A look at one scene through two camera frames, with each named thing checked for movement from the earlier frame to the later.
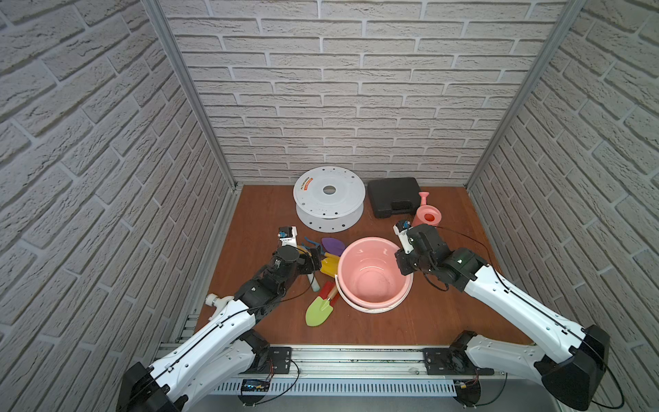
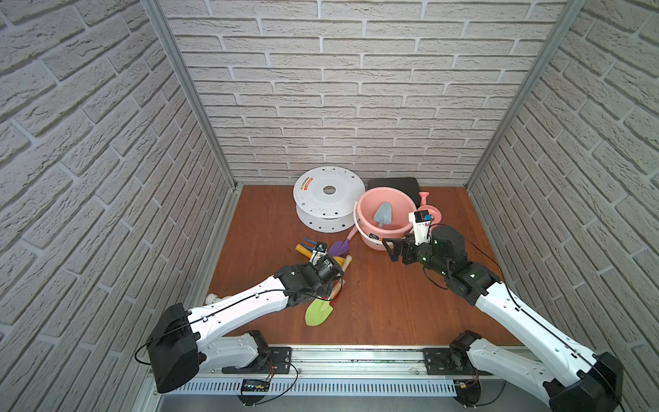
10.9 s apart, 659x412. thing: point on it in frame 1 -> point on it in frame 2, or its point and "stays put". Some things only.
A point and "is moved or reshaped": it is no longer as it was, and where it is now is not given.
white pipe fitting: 210,299 stays put
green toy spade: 317,312 stays put
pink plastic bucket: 370,278 -> 384,213
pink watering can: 426,214 stays put
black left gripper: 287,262 -> 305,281
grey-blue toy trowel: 314,283 is moved or reshaped
